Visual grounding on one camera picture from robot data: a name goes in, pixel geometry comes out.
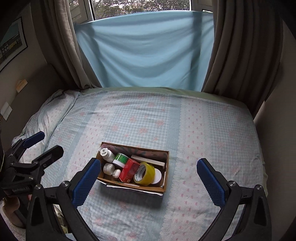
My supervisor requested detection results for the white cream jar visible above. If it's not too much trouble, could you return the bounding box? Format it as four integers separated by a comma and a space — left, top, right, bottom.
103, 163, 115, 175

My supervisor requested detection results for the white vitamin bottle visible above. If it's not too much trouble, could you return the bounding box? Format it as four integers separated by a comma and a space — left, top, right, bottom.
100, 148, 115, 163

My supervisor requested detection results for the red and white carton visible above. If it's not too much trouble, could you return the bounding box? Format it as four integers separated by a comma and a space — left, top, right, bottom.
119, 158, 140, 183

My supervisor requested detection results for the yellow packing tape roll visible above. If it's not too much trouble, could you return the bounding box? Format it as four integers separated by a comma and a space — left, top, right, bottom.
133, 162, 155, 186

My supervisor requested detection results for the white remote control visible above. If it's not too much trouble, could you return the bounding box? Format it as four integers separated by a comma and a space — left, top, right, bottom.
131, 155, 166, 169

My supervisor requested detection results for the white earbuds case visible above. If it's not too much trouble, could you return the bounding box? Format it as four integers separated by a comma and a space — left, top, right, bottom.
112, 169, 121, 179

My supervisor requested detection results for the pillow in checked case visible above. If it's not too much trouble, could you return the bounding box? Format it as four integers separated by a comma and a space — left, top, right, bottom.
12, 90, 80, 163

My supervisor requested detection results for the green label jar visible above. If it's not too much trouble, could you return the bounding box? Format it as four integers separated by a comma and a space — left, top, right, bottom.
112, 153, 129, 168

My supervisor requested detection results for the brown cardboard box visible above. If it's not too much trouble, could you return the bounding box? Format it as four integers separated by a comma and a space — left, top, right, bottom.
96, 142, 170, 196

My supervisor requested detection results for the checked floral bed sheet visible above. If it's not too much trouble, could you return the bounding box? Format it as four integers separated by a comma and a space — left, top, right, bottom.
0, 86, 266, 241

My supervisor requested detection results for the brown left curtain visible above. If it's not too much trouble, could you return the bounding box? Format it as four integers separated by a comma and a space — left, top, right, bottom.
31, 1, 101, 89

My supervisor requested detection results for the brown curtain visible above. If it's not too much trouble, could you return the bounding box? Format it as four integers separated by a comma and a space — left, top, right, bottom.
202, 1, 283, 116
31, 1, 101, 89

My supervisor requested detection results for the brown right curtain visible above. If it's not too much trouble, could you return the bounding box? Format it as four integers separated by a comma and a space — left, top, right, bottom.
202, 1, 283, 116

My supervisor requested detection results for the light blue hanging sheet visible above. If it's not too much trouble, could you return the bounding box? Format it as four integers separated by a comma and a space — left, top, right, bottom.
75, 11, 214, 91

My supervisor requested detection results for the framed wall picture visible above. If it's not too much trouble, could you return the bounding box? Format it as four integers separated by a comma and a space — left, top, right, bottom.
0, 16, 28, 71

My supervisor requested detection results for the window frame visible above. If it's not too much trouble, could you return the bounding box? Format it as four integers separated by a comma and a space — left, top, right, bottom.
68, 0, 213, 24

